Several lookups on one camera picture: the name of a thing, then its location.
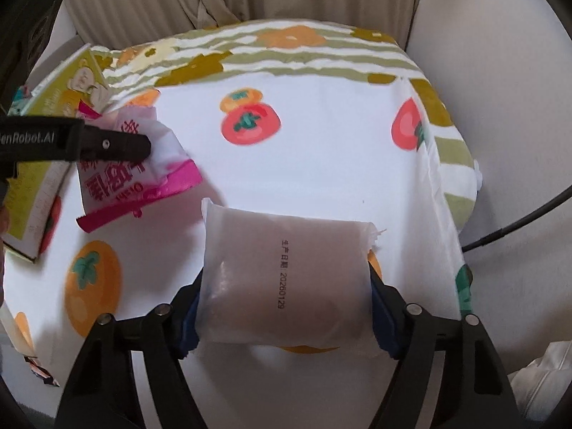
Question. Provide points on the striped floral blanket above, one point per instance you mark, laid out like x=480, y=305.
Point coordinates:
x=250, y=53

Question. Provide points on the white fruit print cloth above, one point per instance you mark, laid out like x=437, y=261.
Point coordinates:
x=335, y=165

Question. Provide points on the pink and white snack packet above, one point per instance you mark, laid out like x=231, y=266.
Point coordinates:
x=134, y=187

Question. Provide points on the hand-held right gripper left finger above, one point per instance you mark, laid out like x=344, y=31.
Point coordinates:
x=190, y=321

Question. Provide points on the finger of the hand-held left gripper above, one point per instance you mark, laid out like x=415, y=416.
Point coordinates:
x=120, y=145

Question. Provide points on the translucent white snack packet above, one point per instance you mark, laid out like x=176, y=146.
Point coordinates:
x=268, y=277

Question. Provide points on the yellow-green cardboard box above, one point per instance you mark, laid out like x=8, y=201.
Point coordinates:
x=40, y=205

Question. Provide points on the white plastic bag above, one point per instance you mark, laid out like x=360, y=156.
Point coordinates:
x=540, y=375

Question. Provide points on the teal packet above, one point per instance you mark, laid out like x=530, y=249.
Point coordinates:
x=23, y=97

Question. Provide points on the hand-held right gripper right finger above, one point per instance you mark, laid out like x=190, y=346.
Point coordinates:
x=384, y=321

